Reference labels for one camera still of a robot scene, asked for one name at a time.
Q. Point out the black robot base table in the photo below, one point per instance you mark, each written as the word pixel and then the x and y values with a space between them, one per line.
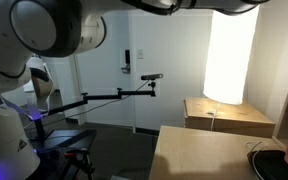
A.
pixel 64 154

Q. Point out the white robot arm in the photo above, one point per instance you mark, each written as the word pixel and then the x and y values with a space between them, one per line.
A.
pixel 60 28

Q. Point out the wooden side cabinet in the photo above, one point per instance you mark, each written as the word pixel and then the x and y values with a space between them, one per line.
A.
pixel 244 119

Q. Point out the black electronic door lock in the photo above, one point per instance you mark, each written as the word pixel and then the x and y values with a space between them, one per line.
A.
pixel 126 69

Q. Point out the brown cardboard box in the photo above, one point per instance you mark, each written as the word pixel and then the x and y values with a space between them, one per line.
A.
pixel 42 82

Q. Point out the black camera on boom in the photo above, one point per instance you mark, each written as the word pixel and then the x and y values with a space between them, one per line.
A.
pixel 151 77

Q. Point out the white wall light switch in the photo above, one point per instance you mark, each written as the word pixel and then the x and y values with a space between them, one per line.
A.
pixel 140 54

